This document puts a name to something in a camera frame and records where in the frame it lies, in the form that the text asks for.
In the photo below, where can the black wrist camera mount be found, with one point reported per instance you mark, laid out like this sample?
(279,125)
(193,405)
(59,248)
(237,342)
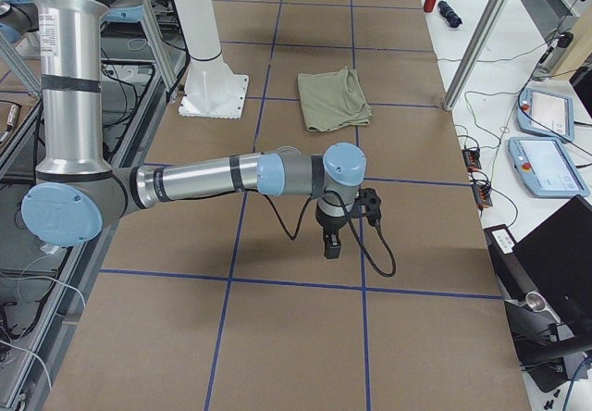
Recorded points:
(367,205)

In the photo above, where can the black laptop computer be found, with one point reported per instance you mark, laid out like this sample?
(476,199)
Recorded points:
(553,259)

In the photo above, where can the aluminium frame rail structure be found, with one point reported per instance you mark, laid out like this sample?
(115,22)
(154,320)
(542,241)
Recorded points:
(42,287)

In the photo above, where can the near blue teach pendant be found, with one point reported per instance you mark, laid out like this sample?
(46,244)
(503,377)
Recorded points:
(545,168)

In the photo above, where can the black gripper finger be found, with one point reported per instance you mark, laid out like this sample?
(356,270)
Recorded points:
(332,246)

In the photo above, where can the far orange connector box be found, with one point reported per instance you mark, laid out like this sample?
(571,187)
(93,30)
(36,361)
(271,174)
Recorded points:
(471,158)

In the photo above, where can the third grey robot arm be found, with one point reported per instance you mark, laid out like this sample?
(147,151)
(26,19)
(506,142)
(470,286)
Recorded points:
(19,25)

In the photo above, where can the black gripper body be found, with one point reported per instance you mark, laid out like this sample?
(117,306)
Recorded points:
(328,223)

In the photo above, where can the dark blue folded cloth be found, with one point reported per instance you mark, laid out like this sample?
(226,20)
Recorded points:
(448,13)

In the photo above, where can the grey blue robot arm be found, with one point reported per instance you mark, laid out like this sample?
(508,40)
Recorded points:
(77,193)

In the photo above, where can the blue teach pendant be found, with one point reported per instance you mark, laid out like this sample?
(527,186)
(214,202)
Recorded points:
(544,113)
(545,168)

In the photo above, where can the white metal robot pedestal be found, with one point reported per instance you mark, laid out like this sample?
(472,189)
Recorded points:
(211,88)

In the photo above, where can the near orange connector box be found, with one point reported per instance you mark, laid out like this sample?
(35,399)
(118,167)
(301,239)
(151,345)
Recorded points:
(481,193)

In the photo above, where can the far blue teach pendant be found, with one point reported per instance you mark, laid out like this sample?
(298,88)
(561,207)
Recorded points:
(544,113)

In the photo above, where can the olive green long-sleeve shirt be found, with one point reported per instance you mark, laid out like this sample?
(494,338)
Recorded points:
(331,101)

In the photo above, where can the orange connector box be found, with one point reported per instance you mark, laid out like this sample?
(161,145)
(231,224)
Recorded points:
(481,193)
(471,158)

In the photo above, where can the aluminium frame post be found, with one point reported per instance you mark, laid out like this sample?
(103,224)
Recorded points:
(483,30)

